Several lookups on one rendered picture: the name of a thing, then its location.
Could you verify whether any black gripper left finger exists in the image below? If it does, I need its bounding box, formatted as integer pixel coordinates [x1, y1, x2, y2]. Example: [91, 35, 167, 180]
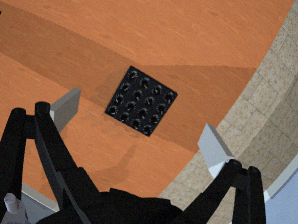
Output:
[0, 88, 126, 224]

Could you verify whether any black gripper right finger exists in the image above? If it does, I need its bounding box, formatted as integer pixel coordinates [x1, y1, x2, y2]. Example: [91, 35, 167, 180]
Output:
[169, 123, 266, 224]

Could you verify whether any black square knob box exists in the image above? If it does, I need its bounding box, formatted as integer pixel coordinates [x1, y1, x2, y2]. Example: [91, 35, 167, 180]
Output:
[104, 65, 178, 137]

